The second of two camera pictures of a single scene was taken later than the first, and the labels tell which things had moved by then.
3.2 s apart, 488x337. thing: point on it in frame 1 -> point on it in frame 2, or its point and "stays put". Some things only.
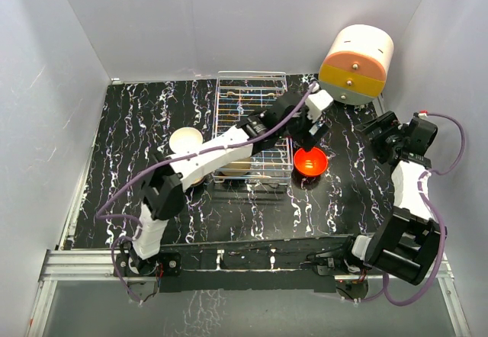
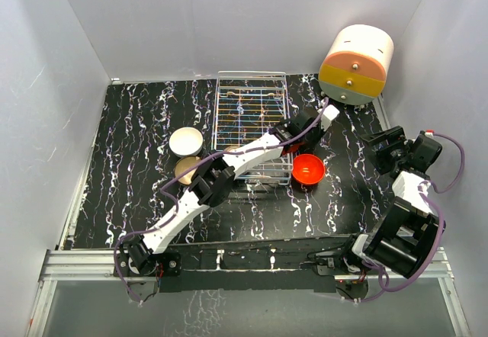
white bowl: x=184 y=138 stays put
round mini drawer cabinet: x=355 y=65 stays put
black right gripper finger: x=377 y=123 -> x=384 y=138
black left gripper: x=306 y=139 -> x=320 y=133
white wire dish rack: x=239 y=94 stays put
